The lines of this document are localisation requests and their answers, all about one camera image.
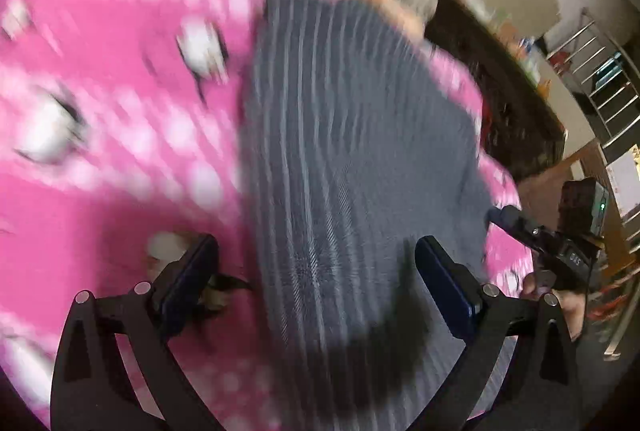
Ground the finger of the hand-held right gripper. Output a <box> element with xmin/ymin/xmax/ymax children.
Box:
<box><xmin>487</xmin><ymin>205</ymin><xmax>546</xmax><ymax>253</ymax></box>

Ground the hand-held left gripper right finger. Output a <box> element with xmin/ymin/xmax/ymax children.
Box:
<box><xmin>415</xmin><ymin>235</ymin><xmax>583</xmax><ymax>431</ymax></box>

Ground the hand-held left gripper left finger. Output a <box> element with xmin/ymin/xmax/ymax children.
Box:
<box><xmin>50</xmin><ymin>233</ymin><xmax>236</xmax><ymax>431</ymax></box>

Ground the grey striped shirt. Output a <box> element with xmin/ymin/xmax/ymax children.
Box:
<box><xmin>235</xmin><ymin>0</ymin><xmax>516</xmax><ymax>431</ymax></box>

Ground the person's right hand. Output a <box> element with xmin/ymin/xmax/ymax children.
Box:
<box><xmin>520</xmin><ymin>270</ymin><xmax>589</xmax><ymax>342</ymax></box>

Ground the light wooden furniture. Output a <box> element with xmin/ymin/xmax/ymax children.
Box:
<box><xmin>515</xmin><ymin>138</ymin><xmax>640</xmax><ymax>357</ymax></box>

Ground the dark wooden cabinet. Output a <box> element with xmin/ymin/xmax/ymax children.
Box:
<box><xmin>425</xmin><ymin>0</ymin><xmax>569</xmax><ymax>182</ymax></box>

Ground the pink penguin print blanket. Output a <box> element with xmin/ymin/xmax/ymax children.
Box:
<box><xmin>0</xmin><ymin>0</ymin><xmax>536</xmax><ymax>431</ymax></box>

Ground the metal rack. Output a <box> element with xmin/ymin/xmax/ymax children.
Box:
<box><xmin>547</xmin><ymin>8</ymin><xmax>640</xmax><ymax>152</ymax></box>

